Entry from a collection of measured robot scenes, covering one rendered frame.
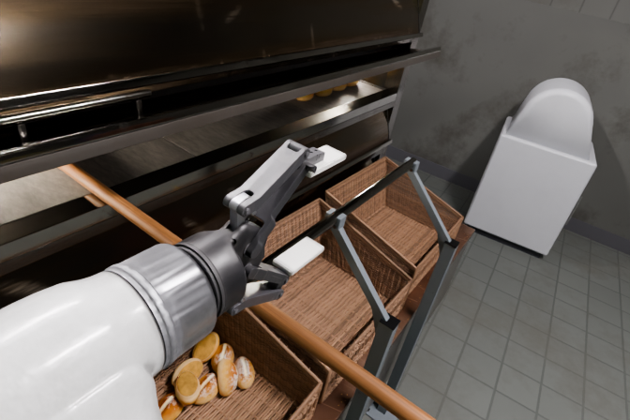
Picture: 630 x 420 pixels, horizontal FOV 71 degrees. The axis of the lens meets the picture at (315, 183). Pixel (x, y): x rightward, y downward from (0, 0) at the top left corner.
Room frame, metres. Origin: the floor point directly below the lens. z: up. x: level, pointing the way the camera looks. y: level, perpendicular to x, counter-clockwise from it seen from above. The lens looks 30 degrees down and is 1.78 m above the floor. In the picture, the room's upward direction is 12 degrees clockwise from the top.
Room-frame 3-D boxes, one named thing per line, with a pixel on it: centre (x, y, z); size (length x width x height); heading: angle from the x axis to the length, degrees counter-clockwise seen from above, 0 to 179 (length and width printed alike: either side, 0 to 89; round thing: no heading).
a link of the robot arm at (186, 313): (0.26, 0.10, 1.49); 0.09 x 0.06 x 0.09; 60
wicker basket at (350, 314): (1.17, -0.09, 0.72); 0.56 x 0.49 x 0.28; 149
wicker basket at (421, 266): (1.71, -0.39, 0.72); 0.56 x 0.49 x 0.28; 149
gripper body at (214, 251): (0.32, 0.07, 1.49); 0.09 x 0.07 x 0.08; 150
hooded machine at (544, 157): (3.02, -1.56, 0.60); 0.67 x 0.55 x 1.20; 64
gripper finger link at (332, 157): (0.44, 0.00, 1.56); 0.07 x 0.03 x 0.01; 150
